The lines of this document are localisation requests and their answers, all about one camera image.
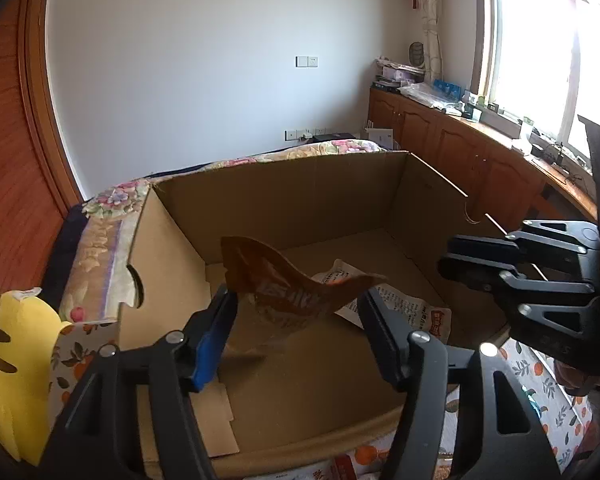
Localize window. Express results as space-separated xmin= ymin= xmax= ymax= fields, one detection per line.
xmin=472 ymin=0 xmax=600 ymax=161

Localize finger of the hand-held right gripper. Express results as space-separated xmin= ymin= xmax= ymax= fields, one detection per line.
xmin=447 ymin=219 xmax=600 ymax=267
xmin=437 ymin=255 xmax=600 ymax=346

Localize clear plastic bag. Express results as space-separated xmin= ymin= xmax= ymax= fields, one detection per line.
xmin=397 ymin=82 xmax=463 ymax=111

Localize patterned curtain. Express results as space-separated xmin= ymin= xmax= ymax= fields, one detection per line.
xmin=412 ymin=0 xmax=443 ymax=83

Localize stack of papers and boxes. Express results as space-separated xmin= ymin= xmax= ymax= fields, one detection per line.
xmin=372 ymin=55 xmax=426 ymax=95

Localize brown snack packet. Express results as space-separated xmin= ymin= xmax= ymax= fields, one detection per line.
xmin=221 ymin=236 xmax=387 ymax=356

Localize flat black box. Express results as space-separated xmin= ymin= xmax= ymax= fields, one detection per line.
xmin=312 ymin=132 xmax=358 ymax=145

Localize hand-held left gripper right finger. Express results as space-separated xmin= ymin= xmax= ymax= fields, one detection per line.
xmin=357 ymin=287 xmax=557 ymax=480

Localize white carton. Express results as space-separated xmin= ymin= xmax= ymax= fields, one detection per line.
xmin=366 ymin=127 xmax=396 ymax=151

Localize person's right hand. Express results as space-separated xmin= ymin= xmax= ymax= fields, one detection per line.
xmin=554 ymin=359 xmax=600 ymax=397

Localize orange print bedsheet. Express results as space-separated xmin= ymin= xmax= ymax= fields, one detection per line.
xmin=47 ymin=320 xmax=600 ymax=480

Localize red snack packet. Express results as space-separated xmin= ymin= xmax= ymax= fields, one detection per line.
xmin=330 ymin=452 xmax=381 ymax=480

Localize white wall outlet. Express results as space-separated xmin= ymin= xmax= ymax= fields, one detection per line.
xmin=285 ymin=127 xmax=331 ymax=142

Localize wooden cabinet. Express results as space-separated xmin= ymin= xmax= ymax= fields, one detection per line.
xmin=367 ymin=87 xmax=600 ymax=246

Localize white printed snack packet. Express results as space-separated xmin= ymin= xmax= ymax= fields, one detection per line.
xmin=311 ymin=259 xmax=452 ymax=346

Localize yellow plush pillow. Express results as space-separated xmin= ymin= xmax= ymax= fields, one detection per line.
xmin=0 ymin=287 xmax=73 ymax=466

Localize black cables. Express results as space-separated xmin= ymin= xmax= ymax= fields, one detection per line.
xmin=530 ymin=130 xmax=596 ymax=178

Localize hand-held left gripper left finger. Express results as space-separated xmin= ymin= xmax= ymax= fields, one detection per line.
xmin=40 ymin=285 xmax=241 ymax=480

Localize wooden wardrobe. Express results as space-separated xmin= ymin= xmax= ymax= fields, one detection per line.
xmin=0 ymin=0 xmax=83 ymax=321

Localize floral quilt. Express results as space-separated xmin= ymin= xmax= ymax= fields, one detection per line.
xmin=60 ymin=140 xmax=388 ymax=323

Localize long white box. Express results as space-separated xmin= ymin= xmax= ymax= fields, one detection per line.
xmin=480 ymin=107 xmax=523 ymax=138

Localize brown cardboard box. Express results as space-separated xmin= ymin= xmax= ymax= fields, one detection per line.
xmin=117 ymin=150 xmax=531 ymax=478

